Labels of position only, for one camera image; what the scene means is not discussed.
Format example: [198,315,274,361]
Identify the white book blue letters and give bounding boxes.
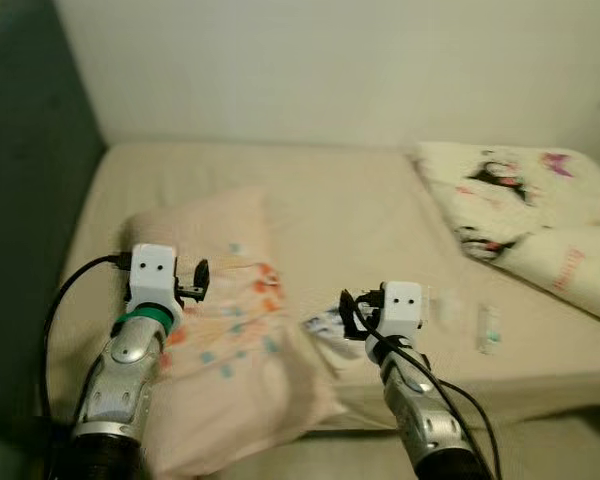
[302,310,373,377]

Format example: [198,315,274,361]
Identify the pink patterned pillow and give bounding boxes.
[120,188,347,479]

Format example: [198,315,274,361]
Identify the bed with beige sheet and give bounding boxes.
[45,140,600,433]

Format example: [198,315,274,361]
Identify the cream cartoon print quilt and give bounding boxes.
[412,142,600,330]

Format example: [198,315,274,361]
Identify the dark green padded headboard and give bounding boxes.
[0,0,107,443]

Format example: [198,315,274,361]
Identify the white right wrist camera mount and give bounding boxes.
[375,282,425,357]

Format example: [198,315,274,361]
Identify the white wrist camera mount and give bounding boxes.
[375,282,425,357]
[127,244,185,320]

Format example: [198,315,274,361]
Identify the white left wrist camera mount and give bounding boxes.
[127,244,185,320]

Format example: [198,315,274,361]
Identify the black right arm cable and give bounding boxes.
[345,300,503,480]

